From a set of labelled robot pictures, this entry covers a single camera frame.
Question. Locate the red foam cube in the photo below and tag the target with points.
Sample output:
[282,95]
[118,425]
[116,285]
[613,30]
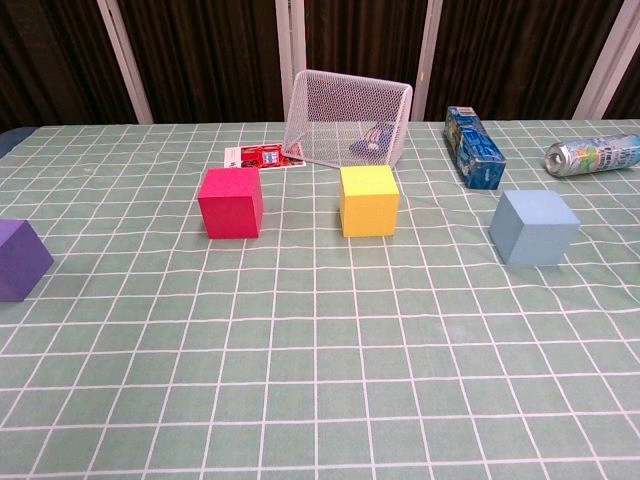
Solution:
[230,210]

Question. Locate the light blue foam cube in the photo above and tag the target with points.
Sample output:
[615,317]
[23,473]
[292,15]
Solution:
[530,235]

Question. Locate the yellow foam cube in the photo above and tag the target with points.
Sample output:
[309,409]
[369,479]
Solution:
[367,210]

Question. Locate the red printed card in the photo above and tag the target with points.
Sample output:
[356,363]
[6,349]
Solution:
[250,157]

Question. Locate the blue snack packet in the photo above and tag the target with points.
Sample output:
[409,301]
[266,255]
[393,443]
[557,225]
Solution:
[370,142]

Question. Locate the green checked tablecloth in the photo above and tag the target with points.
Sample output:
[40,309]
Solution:
[320,350]

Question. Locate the blue carton box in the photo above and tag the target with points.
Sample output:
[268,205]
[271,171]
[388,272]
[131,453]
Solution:
[475,150]

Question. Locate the dark pleated curtain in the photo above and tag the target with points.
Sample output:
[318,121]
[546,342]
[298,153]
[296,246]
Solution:
[210,60]

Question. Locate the light blue beverage can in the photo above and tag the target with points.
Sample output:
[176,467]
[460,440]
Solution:
[595,155]

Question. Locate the purple foam cube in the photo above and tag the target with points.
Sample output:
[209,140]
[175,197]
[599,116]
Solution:
[20,265]

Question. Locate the white frame post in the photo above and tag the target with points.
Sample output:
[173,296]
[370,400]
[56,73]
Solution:
[290,50]
[125,65]
[607,55]
[425,60]

